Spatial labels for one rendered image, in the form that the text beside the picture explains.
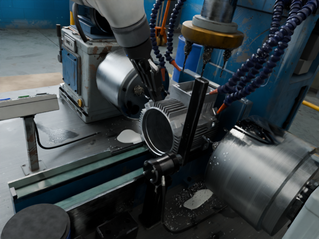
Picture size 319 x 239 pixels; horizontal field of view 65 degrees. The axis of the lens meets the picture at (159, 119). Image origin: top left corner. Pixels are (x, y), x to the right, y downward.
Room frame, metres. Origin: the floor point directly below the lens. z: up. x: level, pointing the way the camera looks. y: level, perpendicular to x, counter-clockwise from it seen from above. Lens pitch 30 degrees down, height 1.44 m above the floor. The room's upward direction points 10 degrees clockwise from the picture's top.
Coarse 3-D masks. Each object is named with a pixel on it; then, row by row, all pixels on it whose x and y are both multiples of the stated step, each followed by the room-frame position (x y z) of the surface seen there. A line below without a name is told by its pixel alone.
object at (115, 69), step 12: (120, 48) 0.99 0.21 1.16; (108, 60) 0.92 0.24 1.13; (120, 60) 0.90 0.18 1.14; (96, 72) 0.95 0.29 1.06; (108, 72) 0.88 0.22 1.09; (120, 72) 0.85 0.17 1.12; (132, 72) 0.83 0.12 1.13; (108, 84) 0.85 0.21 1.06; (120, 84) 0.81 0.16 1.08; (132, 84) 0.83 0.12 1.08; (144, 84) 0.87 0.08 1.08; (168, 84) 0.97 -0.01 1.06; (108, 96) 0.86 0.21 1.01; (120, 96) 0.80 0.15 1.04; (132, 96) 0.84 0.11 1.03; (120, 108) 0.81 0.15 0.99; (132, 108) 0.84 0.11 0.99; (144, 108) 0.88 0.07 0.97
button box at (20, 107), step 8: (32, 96) 0.66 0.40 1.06; (40, 96) 0.64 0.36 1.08; (48, 96) 0.65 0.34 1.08; (56, 96) 0.66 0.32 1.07; (0, 104) 0.56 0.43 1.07; (8, 104) 0.57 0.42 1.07; (16, 104) 0.58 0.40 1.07; (24, 104) 0.60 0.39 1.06; (32, 104) 0.61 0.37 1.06; (40, 104) 0.62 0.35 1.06; (48, 104) 0.64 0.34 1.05; (56, 104) 0.65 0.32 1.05; (0, 112) 0.55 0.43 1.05; (8, 112) 0.56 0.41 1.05; (16, 112) 0.58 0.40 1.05; (24, 112) 0.59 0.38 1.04; (32, 112) 0.60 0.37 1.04; (40, 112) 0.62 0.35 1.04; (0, 120) 0.54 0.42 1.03
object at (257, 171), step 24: (264, 120) 0.57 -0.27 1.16; (216, 144) 0.56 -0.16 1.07; (240, 144) 0.49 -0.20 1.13; (264, 144) 0.48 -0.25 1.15; (288, 144) 0.48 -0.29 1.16; (216, 168) 0.48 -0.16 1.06; (240, 168) 0.45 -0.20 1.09; (264, 168) 0.43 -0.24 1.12; (288, 168) 0.42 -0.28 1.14; (312, 168) 0.43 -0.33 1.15; (216, 192) 0.47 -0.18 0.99; (240, 192) 0.42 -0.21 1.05; (264, 192) 0.40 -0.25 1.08; (288, 192) 0.39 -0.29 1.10; (240, 216) 0.43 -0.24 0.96; (264, 216) 0.39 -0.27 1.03; (288, 216) 0.41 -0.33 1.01
